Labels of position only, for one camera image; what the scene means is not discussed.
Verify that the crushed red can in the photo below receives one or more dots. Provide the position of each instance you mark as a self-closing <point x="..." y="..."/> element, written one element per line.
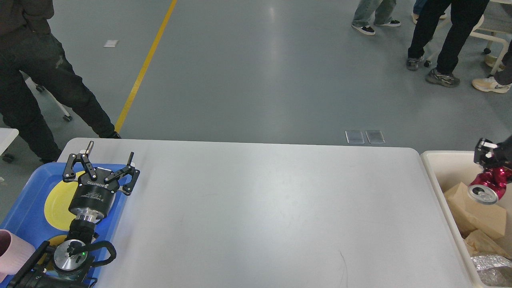
<point x="490" y="185"/>

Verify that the person in beige sneakers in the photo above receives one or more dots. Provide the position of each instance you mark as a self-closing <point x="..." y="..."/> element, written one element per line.
<point x="500" y="82"/>

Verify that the yellow plate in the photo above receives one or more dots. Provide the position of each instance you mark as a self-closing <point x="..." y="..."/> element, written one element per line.
<point x="56" y="206"/>

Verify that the brown paper bag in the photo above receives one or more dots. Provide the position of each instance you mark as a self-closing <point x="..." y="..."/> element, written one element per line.
<point x="482" y="227"/>

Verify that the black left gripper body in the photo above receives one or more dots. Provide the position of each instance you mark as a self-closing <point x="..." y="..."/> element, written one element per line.
<point x="94" y="194"/>

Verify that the pink ribbed mug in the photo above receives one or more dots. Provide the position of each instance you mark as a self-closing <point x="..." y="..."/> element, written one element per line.
<point x="14" y="253"/>

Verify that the foil tray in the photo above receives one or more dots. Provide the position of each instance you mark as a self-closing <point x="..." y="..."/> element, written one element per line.
<point x="493" y="270"/>

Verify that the white side table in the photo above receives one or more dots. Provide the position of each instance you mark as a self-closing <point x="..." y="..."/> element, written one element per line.
<point x="7" y="135"/>

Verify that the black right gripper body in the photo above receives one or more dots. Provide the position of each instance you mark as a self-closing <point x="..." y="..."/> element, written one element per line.
<point x="504" y="153"/>

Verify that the beige plastic bin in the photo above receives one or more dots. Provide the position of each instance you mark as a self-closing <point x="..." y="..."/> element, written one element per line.
<point x="446" y="169"/>

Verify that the floor outlet plate right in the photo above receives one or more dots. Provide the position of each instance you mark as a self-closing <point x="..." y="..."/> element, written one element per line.
<point x="375" y="137"/>

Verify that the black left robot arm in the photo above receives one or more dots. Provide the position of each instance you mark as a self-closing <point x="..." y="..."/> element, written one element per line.
<point x="78" y="260"/>

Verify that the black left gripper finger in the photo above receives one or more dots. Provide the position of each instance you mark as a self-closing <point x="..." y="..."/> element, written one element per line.
<point x="112" y="180"/>
<point x="69" y="174"/>

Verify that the grey chair at left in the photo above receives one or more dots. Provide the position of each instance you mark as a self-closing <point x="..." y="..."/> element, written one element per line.
<point x="43" y="91"/>

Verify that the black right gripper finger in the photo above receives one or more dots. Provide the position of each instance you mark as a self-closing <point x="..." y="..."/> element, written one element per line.
<point x="484" y="154"/>

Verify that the person in blue jeans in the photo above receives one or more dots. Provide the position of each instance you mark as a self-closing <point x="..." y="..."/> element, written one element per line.
<point x="380" y="9"/>

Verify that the floor outlet plate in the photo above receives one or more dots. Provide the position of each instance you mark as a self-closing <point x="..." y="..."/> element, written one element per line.
<point x="354" y="137"/>
<point x="375" y="137"/>

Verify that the floor outlet plate left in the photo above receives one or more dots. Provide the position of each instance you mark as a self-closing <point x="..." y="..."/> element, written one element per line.
<point x="354" y="137"/>

